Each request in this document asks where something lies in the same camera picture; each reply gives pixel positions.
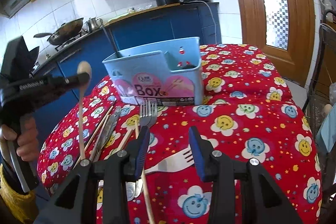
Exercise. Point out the black wok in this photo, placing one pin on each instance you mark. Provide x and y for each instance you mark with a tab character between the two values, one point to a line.
65	32

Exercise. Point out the red smiley flower tablecloth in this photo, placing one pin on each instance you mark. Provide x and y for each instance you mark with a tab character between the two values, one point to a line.
247	112

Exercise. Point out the steel kettle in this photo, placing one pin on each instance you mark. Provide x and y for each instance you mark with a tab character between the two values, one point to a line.
93	24

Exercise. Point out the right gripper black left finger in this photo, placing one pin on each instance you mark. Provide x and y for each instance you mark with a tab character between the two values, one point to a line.
122	167

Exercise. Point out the blue base cabinets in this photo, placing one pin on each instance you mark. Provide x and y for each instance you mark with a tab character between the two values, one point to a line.
193	19

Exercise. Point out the yellow sleeve forearm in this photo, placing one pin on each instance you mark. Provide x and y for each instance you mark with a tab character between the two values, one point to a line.
15	207

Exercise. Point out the silver fork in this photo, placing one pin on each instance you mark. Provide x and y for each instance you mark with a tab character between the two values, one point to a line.
148	112
174	163

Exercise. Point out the person's left hand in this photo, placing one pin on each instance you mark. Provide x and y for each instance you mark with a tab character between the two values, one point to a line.
28	143

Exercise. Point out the wooden door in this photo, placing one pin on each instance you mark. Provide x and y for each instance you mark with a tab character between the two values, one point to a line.
284	30

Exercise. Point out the light blue utensil box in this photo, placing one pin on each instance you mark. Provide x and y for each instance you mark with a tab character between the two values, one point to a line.
168	73

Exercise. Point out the silver table knife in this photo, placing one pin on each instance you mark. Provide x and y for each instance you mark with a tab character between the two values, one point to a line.
105	134

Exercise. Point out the black plastic spatula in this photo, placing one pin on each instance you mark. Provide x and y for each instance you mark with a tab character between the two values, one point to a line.
109	35

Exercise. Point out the black metal rack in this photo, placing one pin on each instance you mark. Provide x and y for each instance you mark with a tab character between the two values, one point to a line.
318	94

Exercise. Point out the wooden spoon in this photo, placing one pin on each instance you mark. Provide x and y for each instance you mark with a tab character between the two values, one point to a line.
83	67

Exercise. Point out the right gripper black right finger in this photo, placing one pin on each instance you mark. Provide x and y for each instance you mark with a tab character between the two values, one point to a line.
216	167

